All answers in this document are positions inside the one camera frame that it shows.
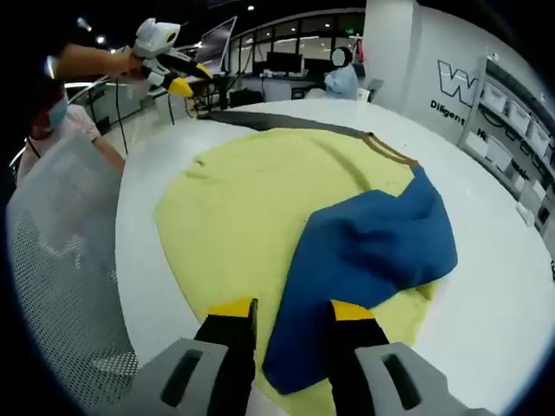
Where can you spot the grey metal shelving unit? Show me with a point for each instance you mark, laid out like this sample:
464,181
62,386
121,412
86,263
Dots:
474,97

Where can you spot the black tripod stand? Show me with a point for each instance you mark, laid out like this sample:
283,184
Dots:
223,93

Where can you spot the rows of white storage bins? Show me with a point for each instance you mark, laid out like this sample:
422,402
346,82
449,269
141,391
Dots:
518,112

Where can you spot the blue and black garment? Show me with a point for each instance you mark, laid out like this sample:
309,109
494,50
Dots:
368,242

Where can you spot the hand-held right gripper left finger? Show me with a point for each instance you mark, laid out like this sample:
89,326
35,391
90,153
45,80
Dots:
225,346

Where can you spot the yellow-green cloth template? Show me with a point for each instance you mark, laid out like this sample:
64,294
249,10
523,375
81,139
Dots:
243,216

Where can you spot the person's left hand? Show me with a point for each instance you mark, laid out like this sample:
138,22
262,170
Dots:
128,65

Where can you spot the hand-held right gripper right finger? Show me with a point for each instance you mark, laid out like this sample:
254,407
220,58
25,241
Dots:
355,338

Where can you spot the black desk monitor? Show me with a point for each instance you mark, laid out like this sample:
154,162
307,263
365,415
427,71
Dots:
284,62

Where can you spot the grey mesh office chair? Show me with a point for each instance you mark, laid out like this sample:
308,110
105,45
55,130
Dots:
65,260

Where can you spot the person's upper body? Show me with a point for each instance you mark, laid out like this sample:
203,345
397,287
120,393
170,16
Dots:
80,119

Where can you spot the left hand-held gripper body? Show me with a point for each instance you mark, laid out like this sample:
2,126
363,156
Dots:
156,37

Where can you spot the large display screen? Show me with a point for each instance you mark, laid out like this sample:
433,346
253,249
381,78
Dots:
219,43

